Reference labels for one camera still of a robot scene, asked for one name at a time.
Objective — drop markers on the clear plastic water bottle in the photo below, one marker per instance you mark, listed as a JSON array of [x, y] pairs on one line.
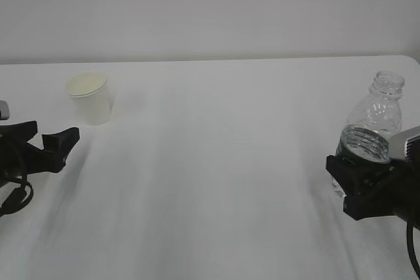
[[364, 139]]

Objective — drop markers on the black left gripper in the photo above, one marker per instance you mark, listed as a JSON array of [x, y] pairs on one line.
[[19, 159]]

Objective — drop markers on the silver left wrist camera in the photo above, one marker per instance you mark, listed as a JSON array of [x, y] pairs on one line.
[[4, 111]]

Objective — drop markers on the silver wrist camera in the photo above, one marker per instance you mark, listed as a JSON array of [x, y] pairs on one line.
[[4, 111], [402, 146]]

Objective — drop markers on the white paper cup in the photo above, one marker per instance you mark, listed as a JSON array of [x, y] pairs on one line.
[[90, 96]]

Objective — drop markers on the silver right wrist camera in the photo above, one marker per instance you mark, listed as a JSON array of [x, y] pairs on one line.
[[402, 146]]

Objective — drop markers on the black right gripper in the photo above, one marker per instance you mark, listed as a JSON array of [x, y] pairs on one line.
[[371, 191]]

